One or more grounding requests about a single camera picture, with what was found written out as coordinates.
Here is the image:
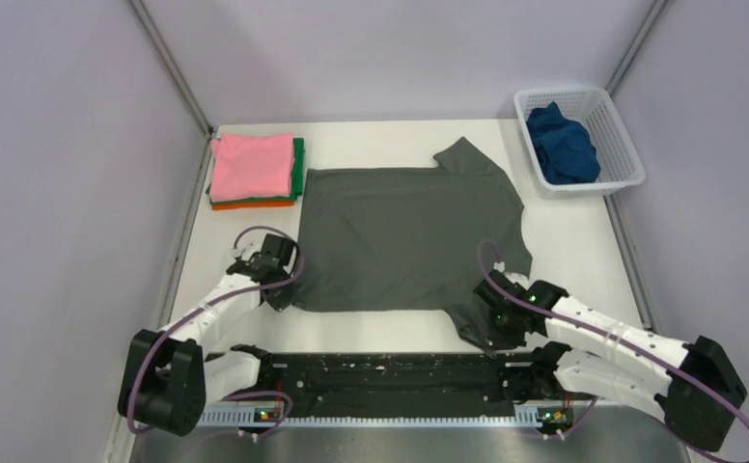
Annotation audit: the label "orange folded t-shirt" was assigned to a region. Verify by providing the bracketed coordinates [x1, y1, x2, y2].
[210, 200, 295, 210]

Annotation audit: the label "blue t-shirt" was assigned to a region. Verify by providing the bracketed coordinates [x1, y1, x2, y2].
[526, 102, 601, 185]

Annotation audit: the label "grey cable duct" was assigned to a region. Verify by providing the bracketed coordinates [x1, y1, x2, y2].
[196, 405, 542, 428]

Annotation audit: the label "dark grey t-shirt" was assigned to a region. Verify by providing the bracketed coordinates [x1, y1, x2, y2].
[294, 139, 532, 348]

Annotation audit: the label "green folded t-shirt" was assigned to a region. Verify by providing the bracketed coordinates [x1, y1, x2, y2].
[205, 138, 306, 205]

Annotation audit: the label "purple cable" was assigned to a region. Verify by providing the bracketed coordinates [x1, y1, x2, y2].
[125, 225, 306, 442]
[476, 239, 749, 463]

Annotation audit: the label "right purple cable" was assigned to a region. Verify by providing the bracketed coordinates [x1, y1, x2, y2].
[476, 239, 749, 463]

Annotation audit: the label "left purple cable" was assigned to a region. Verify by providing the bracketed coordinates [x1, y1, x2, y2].
[125, 225, 306, 442]

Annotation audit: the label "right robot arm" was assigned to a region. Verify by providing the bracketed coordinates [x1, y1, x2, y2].
[474, 270, 747, 452]

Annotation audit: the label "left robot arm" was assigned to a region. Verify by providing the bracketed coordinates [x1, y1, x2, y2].
[117, 226, 305, 436]

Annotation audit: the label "pink folded t-shirt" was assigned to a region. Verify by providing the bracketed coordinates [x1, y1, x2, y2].
[209, 133, 294, 203]

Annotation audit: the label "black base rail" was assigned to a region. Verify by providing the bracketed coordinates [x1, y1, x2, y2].
[236, 353, 583, 421]

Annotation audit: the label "white plastic basket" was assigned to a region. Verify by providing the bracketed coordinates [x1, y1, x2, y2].
[513, 85, 646, 200]

